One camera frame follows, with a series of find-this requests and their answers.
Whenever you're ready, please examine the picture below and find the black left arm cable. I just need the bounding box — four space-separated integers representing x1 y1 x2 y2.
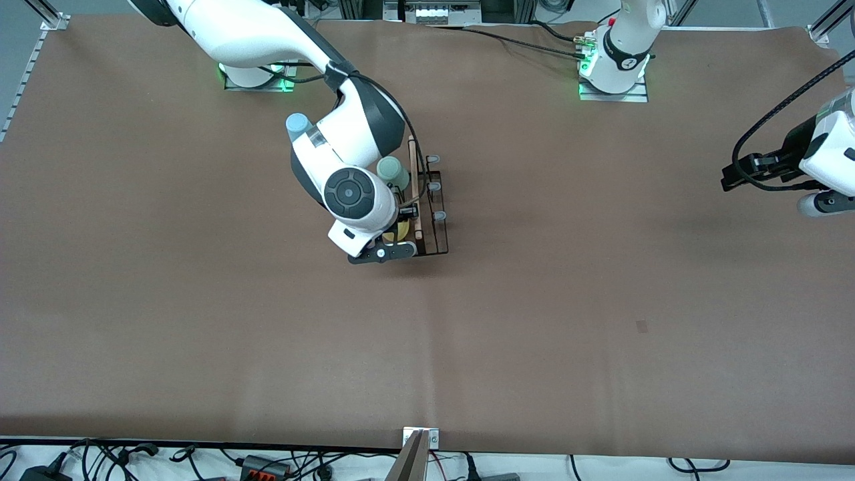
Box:
733 50 855 193

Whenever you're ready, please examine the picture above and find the aluminium extrusion bar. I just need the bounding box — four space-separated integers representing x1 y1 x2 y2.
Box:
385 430 430 481

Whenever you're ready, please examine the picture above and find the pale green plastic cup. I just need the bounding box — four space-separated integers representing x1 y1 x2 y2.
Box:
376 156 411 192

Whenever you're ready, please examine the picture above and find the black braided cable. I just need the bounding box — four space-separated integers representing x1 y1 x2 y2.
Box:
461 25 588 59

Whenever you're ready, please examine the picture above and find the white power strip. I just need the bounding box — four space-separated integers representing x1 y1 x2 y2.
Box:
399 0 483 25

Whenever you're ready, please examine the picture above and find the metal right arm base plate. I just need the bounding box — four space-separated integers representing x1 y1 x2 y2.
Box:
224 63 298 92

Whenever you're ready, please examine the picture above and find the black wire cup holder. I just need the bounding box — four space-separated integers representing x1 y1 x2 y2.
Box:
394 134 450 258

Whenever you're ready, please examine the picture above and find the white perforated edge rail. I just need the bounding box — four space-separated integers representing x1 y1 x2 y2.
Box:
0 30 51 142

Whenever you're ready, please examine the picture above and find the black orange connector box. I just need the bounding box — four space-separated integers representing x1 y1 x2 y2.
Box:
239 454 293 480

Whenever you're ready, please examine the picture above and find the black power adapter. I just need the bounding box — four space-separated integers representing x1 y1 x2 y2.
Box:
19 464 73 481

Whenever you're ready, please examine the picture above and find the light blue plastic cup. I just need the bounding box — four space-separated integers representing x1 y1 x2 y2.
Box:
285 112 312 144

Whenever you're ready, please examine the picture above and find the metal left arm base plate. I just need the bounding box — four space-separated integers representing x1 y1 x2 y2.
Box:
578 63 650 103

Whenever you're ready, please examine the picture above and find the aluminium frame extrusion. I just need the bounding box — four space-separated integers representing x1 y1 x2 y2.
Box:
812 0 855 34
23 0 64 22

